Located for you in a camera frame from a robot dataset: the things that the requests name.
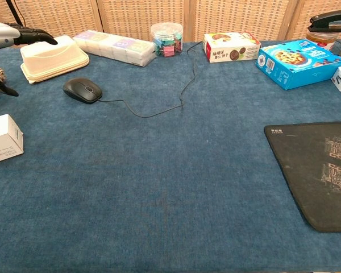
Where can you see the white cardboard box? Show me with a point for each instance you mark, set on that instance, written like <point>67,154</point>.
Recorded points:
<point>3,139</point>

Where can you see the black stapler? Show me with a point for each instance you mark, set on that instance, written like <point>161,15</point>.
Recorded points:
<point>329,21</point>

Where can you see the blue cookie box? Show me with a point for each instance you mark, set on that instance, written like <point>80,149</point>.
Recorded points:
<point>295,65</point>

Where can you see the black mouse pad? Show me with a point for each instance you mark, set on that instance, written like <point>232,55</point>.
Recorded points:
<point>309,176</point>

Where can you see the black computer mouse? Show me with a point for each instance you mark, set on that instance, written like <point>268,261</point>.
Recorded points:
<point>82,90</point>

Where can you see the blue table cloth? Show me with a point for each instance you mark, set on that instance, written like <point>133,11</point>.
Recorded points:
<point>159,176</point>

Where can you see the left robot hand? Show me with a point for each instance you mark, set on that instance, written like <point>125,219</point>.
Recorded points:
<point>3,35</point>

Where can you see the wrapped tissue multipack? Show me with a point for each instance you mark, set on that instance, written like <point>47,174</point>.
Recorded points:
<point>116,48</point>

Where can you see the white red cookie box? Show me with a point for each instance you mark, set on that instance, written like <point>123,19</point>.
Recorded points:
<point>230,48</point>

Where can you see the beige lidded food container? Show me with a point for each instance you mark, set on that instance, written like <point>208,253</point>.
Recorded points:
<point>52,58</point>

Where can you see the black tripod stand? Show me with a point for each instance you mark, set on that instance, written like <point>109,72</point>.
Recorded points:
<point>12,11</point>

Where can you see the red-labelled spread jar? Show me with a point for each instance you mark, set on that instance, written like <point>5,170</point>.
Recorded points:
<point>321,39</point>

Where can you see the wicker folding screen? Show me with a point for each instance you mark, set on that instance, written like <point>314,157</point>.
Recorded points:
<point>142,14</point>

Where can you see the clear jar of binder clips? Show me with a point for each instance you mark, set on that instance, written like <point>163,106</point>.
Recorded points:
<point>167,39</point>

